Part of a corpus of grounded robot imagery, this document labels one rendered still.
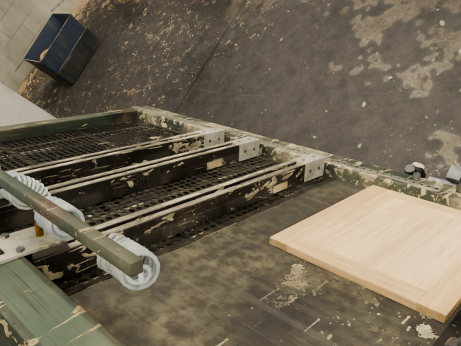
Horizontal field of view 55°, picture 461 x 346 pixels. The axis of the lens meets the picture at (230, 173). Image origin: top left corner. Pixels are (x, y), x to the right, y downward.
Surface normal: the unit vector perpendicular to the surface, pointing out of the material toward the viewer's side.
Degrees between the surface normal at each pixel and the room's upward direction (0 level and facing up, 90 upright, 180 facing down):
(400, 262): 51
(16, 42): 90
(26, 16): 90
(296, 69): 0
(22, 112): 90
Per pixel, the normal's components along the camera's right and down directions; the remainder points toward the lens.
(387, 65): -0.51, -0.42
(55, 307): 0.04, -0.94
